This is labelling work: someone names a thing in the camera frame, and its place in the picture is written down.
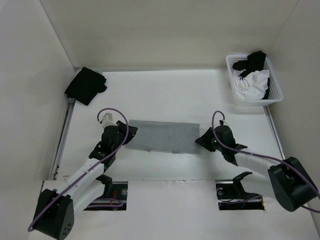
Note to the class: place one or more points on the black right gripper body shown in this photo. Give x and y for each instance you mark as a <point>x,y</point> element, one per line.
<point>209,142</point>

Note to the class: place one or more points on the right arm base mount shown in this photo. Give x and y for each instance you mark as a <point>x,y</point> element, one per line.
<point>231,195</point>

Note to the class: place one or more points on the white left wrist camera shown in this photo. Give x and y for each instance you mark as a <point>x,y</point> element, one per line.
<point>107,120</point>

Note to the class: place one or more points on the grey tank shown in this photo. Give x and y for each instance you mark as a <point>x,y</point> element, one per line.
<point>96,70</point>
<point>166,137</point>

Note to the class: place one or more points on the folded grey tank top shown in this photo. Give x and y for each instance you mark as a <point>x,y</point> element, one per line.
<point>96,70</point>

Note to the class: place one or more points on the white plastic basket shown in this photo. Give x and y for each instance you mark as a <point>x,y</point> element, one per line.
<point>275,94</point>

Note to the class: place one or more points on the folded black tank top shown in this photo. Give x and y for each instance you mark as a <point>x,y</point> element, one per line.
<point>86,84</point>

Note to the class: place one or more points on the white tank top in basket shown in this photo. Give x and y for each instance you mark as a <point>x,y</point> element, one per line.
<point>254,86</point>

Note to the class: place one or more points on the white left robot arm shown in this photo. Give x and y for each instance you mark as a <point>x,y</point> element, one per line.
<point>57,208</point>

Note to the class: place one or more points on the black tank top in basket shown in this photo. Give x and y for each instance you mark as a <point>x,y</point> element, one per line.
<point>255,62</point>

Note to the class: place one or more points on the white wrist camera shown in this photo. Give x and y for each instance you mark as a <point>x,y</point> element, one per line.
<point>223,123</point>
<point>107,120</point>

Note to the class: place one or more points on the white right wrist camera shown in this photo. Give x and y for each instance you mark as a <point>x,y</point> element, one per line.
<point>223,123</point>

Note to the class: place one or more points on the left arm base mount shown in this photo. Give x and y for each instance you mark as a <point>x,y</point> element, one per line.
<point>114,197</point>

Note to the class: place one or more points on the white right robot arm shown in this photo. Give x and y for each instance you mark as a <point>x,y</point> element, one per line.
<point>286,180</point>

